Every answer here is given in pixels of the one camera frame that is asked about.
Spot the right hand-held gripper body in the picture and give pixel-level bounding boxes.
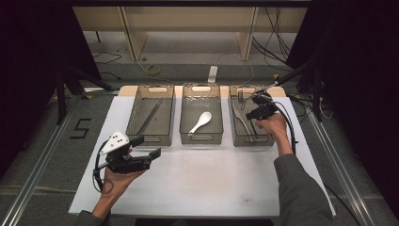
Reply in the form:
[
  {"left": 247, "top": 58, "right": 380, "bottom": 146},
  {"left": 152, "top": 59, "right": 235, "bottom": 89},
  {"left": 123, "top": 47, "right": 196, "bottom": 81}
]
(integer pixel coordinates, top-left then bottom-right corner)
[{"left": 259, "top": 82, "right": 281, "bottom": 121}]

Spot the light wooden desk frame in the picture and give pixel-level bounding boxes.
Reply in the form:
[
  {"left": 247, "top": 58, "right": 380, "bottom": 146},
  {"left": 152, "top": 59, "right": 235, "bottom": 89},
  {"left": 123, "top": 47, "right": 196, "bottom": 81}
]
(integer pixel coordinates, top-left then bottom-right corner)
[{"left": 72, "top": 6, "right": 309, "bottom": 62}]

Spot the left hand-held gripper black cable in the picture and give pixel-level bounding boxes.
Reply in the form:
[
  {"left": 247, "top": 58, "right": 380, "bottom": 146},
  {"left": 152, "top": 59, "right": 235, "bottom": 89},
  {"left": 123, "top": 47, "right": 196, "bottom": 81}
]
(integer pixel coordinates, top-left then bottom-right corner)
[{"left": 91, "top": 139, "right": 109, "bottom": 193}]

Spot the right hand-held gripper black cable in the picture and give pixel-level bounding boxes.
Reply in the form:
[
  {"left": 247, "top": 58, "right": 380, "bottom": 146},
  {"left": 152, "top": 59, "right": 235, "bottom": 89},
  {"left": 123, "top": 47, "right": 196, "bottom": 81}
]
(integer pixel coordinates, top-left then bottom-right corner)
[{"left": 272, "top": 99, "right": 299, "bottom": 155}]

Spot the white power cable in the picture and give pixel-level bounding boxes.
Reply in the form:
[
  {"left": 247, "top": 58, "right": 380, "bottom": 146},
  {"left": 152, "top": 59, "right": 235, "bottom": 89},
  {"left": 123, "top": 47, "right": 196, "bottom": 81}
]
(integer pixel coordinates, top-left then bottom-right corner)
[{"left": 215, "top": 51, "right": 256, "bottom": 87}]

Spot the yellow cable coil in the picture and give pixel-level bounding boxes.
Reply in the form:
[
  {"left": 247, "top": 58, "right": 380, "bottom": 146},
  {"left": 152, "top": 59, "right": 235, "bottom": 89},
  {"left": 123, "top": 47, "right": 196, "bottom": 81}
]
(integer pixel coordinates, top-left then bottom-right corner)
[{"left": 146, "top": 63, "right": 162, "bottom": 77}]

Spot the bundle of black cables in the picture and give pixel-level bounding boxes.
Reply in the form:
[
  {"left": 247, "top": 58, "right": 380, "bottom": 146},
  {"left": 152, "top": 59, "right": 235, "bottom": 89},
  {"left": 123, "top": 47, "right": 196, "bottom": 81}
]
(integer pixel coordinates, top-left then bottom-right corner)
[{"left": 251, "top": 7, "right": 294, "bottom": 73}]

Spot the thin black floor cable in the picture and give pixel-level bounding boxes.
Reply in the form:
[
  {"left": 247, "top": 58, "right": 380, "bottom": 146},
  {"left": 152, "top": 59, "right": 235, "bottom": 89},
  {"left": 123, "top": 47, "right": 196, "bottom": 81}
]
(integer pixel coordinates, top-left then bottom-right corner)
[{"left": 92, "top": 51, "right": 123, "bottom": 81}]

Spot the hand-held gripper black cable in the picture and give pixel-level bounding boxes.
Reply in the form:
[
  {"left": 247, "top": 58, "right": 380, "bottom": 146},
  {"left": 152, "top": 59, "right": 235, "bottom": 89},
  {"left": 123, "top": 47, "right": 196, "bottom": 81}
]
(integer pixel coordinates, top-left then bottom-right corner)
[
  {"left": 91, "top": 139, "right": 109, "bottom": 193},
  {"left": 272, "top": 99, "right": 299, "bottom": 155}
]

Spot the white ceramic spoon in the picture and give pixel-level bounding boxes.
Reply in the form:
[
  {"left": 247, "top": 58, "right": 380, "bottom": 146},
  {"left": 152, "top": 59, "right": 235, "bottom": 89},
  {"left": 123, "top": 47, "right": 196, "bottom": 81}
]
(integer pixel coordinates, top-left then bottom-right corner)
[{"left": 188, "top": 111, "right": 213, "bottom": 135}]

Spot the black metal stand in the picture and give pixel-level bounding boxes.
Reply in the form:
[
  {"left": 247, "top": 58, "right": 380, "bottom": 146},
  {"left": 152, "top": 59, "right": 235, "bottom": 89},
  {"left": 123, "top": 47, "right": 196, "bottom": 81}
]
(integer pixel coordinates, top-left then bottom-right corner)
[
  {"left": 54, "top": 61, "right": 116, "bottom": 125},
  {"left": 276, "top": 59, "right": 325, "bottom": 122}
]

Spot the person's left hand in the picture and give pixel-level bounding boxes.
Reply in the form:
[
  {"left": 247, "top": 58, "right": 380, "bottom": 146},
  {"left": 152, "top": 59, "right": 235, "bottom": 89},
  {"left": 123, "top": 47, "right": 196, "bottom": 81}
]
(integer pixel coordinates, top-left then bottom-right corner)
[{"left": 102, "top": 165, "right": 147, "bottom": 196}]

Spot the aluminium floor rail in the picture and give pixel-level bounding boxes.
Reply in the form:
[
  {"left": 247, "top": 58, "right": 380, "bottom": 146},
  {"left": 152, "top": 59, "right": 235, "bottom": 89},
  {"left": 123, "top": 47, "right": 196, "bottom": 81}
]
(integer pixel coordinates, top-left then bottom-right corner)
[
  {"left": 305, "top": 110, "right": 376, "bottom": 226},
  {"left": 0, "top": 93, "right": 83, "bottom": 226}
]

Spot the person's right hand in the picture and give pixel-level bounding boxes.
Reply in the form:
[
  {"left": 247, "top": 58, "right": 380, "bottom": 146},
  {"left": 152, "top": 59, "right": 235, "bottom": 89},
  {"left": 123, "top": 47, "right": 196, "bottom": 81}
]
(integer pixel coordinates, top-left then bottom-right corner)
[{"left": 254, "top": 112, "right": 289, "bottom": 139}]

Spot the clear grey plastic bin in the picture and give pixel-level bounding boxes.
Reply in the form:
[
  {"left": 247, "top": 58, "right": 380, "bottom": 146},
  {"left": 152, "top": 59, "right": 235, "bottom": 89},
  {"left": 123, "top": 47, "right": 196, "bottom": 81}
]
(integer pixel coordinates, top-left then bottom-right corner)
[
  {"left": 125, "top": 84, "right": 176, "bottom": 147},
  {"left": 179, "top": 83, "right": 224, "bottom": 146},
  {"left": 228, "top": 84, "right": 280, "bottom": 148}
]

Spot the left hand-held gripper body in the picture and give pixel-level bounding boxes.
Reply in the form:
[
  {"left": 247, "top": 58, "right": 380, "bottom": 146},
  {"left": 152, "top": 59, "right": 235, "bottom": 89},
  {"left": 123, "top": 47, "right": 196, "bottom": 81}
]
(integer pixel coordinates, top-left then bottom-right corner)
[{"left": 99, "top": 130, "right": 152, "bottom": 174}]

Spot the white table cover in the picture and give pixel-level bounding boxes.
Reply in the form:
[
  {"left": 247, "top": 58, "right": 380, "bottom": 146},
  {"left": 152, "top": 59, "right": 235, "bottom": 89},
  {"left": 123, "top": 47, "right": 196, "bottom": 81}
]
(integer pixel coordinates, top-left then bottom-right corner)
[{"left": 69, "top": 95, "right": 337, "bottom": 218}]

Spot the tangle of floor cables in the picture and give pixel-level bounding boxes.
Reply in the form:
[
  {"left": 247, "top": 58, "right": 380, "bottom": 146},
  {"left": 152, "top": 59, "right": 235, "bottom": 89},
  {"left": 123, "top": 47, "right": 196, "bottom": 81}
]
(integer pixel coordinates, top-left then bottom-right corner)
[{"left": 288, "top": 93, "right": 334, "bottom": 121}]

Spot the white power strip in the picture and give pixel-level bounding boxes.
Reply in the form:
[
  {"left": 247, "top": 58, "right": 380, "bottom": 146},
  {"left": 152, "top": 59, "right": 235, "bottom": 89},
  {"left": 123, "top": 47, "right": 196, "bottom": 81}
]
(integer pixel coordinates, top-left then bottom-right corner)
[{"left": 207, "top": 65, "right": 219, "bottom": 85}]

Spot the black curtain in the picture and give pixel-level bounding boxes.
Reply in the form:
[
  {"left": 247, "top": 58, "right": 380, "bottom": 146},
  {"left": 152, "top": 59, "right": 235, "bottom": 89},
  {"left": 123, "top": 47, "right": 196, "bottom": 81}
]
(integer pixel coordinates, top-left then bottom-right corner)
[
  {"left": 285, "top": 0, "right": 399, "bottom": 219},
  {"left": 0, "top": 0, "right": 103, "bottom": 178}
]

